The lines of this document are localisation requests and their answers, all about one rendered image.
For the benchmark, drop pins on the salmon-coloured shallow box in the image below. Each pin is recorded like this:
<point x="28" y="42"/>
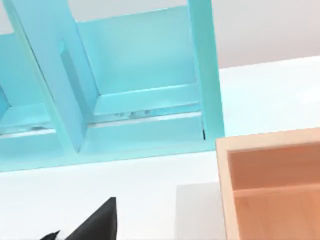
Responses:
<point x="272" y="185"/>

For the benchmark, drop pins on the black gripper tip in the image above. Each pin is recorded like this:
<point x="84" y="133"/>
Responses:
<point x="51" y="236"/>

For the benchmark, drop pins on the light blue rack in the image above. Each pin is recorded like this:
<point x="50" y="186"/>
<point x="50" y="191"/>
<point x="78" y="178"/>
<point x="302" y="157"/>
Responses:
<point x="140" y="75"/>

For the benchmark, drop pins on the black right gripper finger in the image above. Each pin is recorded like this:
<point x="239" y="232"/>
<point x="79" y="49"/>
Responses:
<point x="102" y="222"/>

